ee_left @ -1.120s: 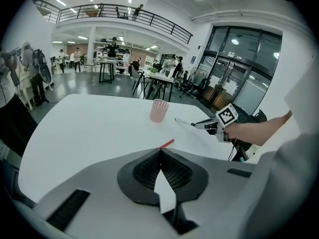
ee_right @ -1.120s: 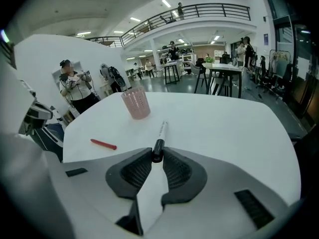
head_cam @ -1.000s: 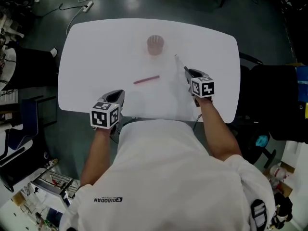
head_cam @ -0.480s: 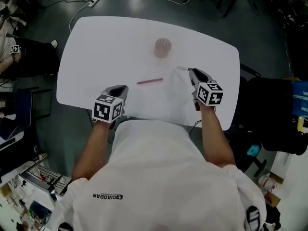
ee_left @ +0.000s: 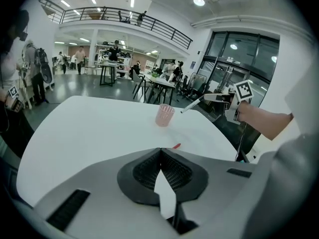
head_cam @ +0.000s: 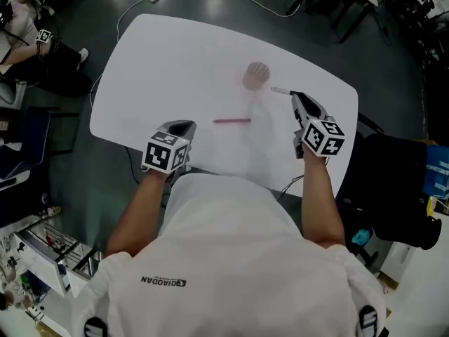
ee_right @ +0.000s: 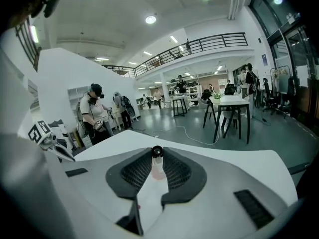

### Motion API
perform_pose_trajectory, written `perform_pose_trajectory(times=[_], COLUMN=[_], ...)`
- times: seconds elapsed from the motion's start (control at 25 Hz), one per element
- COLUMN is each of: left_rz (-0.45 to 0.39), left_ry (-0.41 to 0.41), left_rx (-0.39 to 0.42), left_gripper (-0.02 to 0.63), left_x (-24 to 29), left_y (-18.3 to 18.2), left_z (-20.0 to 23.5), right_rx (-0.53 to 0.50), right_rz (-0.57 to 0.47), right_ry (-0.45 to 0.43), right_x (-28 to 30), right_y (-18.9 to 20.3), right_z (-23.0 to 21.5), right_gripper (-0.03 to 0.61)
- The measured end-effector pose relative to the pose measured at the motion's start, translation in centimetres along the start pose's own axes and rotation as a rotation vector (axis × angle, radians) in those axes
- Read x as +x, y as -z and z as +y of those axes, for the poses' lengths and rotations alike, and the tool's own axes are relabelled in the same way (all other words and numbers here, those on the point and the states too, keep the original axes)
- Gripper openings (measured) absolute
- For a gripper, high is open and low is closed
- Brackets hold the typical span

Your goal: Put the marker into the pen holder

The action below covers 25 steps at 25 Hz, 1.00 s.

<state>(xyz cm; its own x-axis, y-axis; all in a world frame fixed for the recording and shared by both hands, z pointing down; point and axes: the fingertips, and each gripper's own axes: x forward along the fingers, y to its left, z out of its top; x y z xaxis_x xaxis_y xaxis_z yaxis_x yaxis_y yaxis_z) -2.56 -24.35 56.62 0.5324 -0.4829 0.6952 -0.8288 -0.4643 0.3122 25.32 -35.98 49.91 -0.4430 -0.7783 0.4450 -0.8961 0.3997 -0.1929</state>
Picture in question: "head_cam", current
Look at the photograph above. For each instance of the blue bag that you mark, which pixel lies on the blue bag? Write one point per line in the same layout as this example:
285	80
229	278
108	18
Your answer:
436	172

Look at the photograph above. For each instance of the teal object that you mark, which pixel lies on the teal object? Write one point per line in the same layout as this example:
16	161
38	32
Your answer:
361	236

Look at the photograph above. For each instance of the black equipment pile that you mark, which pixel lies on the black equipment pile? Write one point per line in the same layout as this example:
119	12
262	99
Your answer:
417	16

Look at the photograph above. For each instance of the dark blue chair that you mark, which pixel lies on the dark blue chair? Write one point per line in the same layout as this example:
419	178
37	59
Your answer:
33	142

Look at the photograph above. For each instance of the white shelf unit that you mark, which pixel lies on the white shelf unit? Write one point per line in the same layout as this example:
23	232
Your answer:
45	258

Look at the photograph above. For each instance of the person's white shirt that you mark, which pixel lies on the person's white shirt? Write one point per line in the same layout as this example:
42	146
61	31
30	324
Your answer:
224	258

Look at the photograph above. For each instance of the person's left forearm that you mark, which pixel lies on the person's left forearm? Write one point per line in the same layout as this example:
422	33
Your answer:
137	216

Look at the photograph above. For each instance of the pink mesh pen holder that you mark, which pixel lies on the pink mesh pen holder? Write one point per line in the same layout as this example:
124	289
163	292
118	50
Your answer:
256	76

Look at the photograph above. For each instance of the white box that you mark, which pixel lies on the white box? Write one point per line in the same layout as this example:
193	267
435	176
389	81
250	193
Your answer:
398	263

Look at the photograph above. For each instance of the white grey marker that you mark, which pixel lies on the white grey marker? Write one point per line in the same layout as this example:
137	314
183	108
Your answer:
280	90

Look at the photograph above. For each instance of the person's right forearm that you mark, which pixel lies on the person's right forearm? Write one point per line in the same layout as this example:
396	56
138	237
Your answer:
321	202

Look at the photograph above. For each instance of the red marker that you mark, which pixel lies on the red marker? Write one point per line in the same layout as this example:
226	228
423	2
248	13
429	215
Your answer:
231	120

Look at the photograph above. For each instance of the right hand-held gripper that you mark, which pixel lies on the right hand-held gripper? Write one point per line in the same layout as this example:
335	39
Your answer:
321	137

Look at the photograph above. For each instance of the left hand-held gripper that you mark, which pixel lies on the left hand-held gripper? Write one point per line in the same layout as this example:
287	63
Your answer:
165	153

